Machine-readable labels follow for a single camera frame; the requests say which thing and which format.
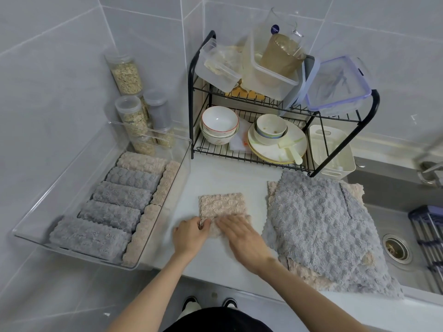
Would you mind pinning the tall clear jar of oats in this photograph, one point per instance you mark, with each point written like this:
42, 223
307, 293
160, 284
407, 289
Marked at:
125, 75

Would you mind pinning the clear glass pitcher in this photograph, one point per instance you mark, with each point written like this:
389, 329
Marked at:
282, 53

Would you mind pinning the clear lid with blue rim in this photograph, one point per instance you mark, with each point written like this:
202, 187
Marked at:
337, 84

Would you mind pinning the stainless steel sink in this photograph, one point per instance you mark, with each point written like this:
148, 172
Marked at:
387, 203

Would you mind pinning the person's right forearm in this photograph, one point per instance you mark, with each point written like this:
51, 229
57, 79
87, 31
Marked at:
285, 297

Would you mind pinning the clear plastic storage bin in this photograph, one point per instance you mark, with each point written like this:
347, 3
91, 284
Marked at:
41, 203

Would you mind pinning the large grey fleece cloth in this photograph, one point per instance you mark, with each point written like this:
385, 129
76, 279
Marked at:
322, 224

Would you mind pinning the person's left shoe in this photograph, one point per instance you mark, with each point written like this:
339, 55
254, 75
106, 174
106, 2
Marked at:
191, 304

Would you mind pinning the stack of cream plates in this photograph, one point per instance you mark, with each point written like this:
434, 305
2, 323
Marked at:
270, 152

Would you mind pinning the person's black clothing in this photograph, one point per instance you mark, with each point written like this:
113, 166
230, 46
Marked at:
221, 321

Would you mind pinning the person's shoe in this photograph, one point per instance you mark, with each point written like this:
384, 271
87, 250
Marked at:
191, 304
229, 303

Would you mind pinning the person's left hand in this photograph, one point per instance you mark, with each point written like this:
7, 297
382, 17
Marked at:
188, 236

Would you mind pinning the roll-up sink drying rack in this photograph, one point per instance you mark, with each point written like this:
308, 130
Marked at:
429, 235

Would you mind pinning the metal faucet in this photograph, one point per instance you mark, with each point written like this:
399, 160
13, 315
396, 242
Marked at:
431, 169

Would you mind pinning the rolled beige fleece cloth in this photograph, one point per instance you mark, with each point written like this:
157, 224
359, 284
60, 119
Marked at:
166, 183
142, 163
142, 235

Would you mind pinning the rolled grey fleece cloth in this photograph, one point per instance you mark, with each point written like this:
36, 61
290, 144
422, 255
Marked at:
133, 178
90, 237
109, 215
121, 195

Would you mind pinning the person's right hand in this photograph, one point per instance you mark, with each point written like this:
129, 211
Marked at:
247, 243

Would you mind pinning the large clear plastic food container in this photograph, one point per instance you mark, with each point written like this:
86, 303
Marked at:
273, 84

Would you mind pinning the yellow sponge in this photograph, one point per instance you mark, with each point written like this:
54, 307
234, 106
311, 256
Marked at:
247, 94

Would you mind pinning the person's right shoe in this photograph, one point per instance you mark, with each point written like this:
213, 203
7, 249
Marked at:
229, 303

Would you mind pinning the white plastic cutlery basket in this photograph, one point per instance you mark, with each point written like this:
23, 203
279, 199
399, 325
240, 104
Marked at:
330, 152

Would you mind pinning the clear jar of dark grains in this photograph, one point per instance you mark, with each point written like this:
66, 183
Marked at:
157, 110

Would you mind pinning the white bowl with blue rim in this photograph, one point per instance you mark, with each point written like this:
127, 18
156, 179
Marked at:
270, 129

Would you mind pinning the white floral bowl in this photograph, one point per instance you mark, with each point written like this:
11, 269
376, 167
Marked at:
216, 138

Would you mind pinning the person's right fingers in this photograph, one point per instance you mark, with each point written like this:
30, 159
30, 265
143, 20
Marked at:
232, 225

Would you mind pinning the clear plastic container lid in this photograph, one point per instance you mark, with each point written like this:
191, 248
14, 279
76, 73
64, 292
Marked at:
304, 89

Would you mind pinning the white bowl with red rim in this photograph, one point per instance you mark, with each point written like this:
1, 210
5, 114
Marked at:
219, 119

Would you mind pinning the white flat board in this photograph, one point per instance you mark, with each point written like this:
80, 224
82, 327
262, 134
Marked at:
242, 138

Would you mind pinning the metal sink drain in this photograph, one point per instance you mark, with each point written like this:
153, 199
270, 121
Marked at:
397, 248

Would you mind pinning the small clear plastic food container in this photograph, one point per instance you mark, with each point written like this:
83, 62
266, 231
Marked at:
218, 65

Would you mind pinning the white plastic rice scoop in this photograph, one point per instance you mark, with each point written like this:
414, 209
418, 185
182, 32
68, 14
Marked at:
292, 152

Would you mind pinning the person's left forearm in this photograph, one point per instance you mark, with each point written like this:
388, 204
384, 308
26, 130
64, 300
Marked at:
148, 293

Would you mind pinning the person's left thumb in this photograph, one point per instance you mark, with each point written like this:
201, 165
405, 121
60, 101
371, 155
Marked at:
206, 226

